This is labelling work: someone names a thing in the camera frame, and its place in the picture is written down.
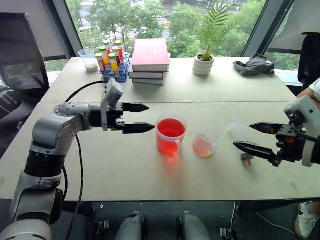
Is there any green-capped tube pink liquid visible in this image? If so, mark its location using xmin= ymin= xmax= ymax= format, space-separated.
xmin=94 ymin=52 xmax=106 ymax=74

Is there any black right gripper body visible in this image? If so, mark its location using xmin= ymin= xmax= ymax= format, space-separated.
xmin=272 ymin=123 xmax=306 ymax=168

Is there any green-capped tube orange liquid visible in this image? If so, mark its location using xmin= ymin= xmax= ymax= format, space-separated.
xmin=98 ymin=45 xmax=110 ymax=66

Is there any blue test tube rack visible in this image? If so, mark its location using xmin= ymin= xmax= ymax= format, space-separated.
xmin=99 ymin=52 xmax=132 ymax=83

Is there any green palm in white pot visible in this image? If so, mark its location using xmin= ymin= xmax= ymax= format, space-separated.
xmin=192 ymin=0 xmax=237 ymax=77

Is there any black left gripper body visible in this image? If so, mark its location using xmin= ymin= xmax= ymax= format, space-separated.
xmin=108 ymin=102 xmax=126 ymax=132

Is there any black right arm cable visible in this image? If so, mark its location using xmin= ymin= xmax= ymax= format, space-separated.
xmin=289 ymin=119 xmax=320 ymax=141

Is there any grey rounded shape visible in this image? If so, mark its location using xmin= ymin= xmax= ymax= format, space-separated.
xmin=175 ymin=211 xmax=212 ymax=240
xmin=114 ymin=211 xmax=149 ymax=240

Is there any dark chair with striped cushion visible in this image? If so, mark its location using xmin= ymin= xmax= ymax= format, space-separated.
xmin=0 ymin=84 xmax=44 ymax=157

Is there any white floor cable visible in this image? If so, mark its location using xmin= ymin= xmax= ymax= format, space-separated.
xmin=229 ymin=200 xmax=297 ymax=236

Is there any green-capped tube yellow liquid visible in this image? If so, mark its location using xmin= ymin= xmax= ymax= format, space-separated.
xmin=108 ymin=52 xmax=120 ymax=74

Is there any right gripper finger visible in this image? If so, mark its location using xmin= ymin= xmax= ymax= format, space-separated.
xmin=232 ymin=140 xmax=281 ymax=164
xmin=249 ymin=121 xmax=285 ymax=136

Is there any thick red book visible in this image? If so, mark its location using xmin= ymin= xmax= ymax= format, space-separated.
xmin=131 ymin=38 xmax=172 ymax=73

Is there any clear cup with white powder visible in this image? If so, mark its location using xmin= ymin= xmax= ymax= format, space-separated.
xmin=77 ymin=48 xmax=100 ymax=74

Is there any medium red book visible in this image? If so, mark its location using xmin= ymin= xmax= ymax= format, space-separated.
xmin=127 ymin=62 xmax=169 ymax=80

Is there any black table foot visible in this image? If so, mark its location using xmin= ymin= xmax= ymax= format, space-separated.
xmin=61 ymin=201 xmax=96 ymax=218
xmin=235 ymin=199 xmax=320 ymax=216

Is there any green-capped tube dark red liquid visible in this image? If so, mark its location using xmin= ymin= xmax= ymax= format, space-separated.
xmin=111 ymin=45 xmax=122 ymax=65

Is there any light shirt sleeve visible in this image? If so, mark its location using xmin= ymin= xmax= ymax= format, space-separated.
xmin=308 ymin=77 xmax=320 ymax=102

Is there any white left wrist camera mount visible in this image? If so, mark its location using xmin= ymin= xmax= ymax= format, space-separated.
xmin=100 ymin=77 xmax=124 ymax=132

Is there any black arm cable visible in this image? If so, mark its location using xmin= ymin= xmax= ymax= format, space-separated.
xmin=61 ymin=80 xmax=111 ymax=240
xmin=289 ymin=119 xmax=320 ymax=141

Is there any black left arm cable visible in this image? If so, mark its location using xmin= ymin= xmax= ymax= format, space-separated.
xmin=61 ymin=80 xmax=111 ymax=240

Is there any white sneaker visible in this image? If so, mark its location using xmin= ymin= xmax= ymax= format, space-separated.
xmin=293 ymin=201 xmax=320 ymax=240

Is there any grey crumpled cloth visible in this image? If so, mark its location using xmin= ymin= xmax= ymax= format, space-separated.
xmin=232 ymin=52 xmax=276 ymax=78

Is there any beaker of red liquid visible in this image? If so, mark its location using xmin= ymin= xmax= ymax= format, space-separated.
xmin=156 ymin=112 xmax=188 ymax=157

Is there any black office chair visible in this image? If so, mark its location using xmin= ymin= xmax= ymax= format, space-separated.
xmin=297 ymin=31 xmax=320 ymax=92

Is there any small beaker of orange liquid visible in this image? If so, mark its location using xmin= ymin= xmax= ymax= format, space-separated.
xmin=192 ymin=121 xmax=225 ymax=159

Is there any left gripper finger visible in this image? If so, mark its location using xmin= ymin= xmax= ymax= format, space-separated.
xmin=123 ymin=122 xmax=156 ymax=135
xmin=122 ymin=102 xmax=150 ymax=113

